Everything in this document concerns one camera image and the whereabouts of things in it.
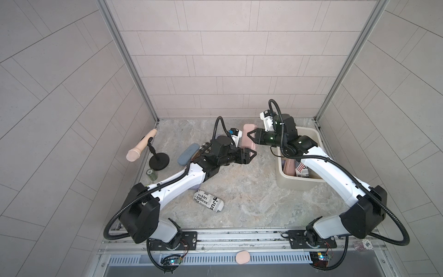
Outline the pink oval tag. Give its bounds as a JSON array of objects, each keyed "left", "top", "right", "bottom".
[{"left": 235, "top": 250, "right": 251, "bottom": 265}]

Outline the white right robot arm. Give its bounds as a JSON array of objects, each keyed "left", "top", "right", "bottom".
[{"left": 246, "top": 114, "right": 410, "bottom": 246}]

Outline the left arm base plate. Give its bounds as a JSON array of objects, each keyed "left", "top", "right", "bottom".
[{"left": 148, "top": 232, "right": 198, "bottom": 251}]

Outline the black microphone stand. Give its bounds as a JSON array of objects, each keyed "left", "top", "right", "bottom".
[{"left": 147, "top": 137, "right": 170, "bottom": 171}]

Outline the pink case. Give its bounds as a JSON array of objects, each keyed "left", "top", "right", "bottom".
[
  {"left": 241, "top": 123, "right": 257, "bottom": 151},
  {"left": 282, "top": 159, "right": 296, "bottom": 177}
]

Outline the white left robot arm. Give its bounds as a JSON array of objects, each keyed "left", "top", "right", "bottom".
[{"left": 103, "top": 136, "right": 257, "bottom": 249}]

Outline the plaid glasses case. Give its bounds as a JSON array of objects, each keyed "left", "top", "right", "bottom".
[{"left": 191, "top": 142, "right": 212, "bottom": 162}]

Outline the pink case front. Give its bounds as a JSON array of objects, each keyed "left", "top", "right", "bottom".
[{"left": 241, "top": 123, "right": 257, "bottom": 151}]

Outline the newspaper case front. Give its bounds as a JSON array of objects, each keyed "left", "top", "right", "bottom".
[{"left": 193, "top": 190, "right": 224, "bottom": 212}]

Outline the green small object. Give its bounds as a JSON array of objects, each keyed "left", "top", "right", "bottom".
[{"left": 146, "top": 169, "right": 158, "bottom": 182}]

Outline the light blue glasses case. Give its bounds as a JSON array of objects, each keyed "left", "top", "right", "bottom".
[{"left": 177, "top": 143, "right": 200, "bottom": 166}]

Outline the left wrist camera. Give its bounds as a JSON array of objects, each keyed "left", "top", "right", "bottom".
[{"left": 228, "top": 128, "right": 242, "bottom": 147}]

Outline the right circuit board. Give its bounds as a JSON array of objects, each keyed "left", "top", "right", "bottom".
[{"left": 309, "top": 252, "right": 333, "bottom": 268}]

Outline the aluminium rail frame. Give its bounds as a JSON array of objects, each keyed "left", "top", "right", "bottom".
[{"left": 96, "top": 226, "right": 385, "bottom": 257}]

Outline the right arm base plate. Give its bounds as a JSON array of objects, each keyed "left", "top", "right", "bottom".
[{"left": 281, "top": 230, "right": 337, "bottom": 249}]

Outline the circuit board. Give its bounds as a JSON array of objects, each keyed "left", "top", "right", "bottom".
[
  {"left": 161, "top": 254, "right": 183, "bottom": 267},
  {"left": 309, "top": 252, "right": 333, "bottom": 268}
]

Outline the left circuit board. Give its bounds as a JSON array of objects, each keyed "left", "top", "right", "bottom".
[{"left": 161, "top": 254, "right": 183, "bottom": 267}]

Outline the cream plastic storage box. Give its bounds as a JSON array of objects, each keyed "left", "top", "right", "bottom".
[{"left": 275, "top": 126, "right": 326, "bottom": 191}]

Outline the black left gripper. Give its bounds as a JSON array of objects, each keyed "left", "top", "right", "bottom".
[{"left": 215, "top": 145, "right": 254, "bottom": 167}]

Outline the beige microphone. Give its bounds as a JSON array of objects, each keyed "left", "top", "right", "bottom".
[{"left": 126, "top": 129, "right": 157, "bottom": 162}]

